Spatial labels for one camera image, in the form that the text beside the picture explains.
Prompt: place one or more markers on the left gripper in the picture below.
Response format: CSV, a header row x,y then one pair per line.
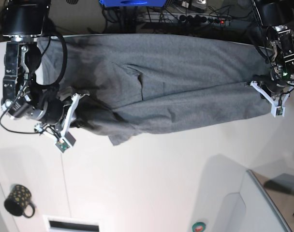
x,y
272,87

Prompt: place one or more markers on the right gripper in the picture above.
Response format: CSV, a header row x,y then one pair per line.
x,y
53,112

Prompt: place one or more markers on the grey t-shirt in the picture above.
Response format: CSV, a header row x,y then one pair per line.
x,y
157,83

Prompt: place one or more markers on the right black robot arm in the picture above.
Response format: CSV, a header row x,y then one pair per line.
x,y
23,21

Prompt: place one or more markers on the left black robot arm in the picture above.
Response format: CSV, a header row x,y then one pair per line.
x,y
273,17

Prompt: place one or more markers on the black mug with yellow pattern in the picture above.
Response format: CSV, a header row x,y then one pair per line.
x,y
18,200

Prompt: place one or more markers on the white slotted panel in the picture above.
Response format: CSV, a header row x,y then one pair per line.
x,y
69,224

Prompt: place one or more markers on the blue box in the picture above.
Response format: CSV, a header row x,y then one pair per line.
x,y
123,3

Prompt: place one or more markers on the black power strip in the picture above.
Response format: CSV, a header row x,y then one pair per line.
x,y
201,19

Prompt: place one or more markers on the red green round button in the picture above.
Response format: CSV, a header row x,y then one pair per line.
x,y
198,226

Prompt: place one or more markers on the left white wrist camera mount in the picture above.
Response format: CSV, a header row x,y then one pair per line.
x,y
277,101

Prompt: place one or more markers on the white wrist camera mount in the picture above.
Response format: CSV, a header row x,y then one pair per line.
x,y
63,140
277,101

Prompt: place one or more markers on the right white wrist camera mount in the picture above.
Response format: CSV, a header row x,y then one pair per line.
x,y
63,140

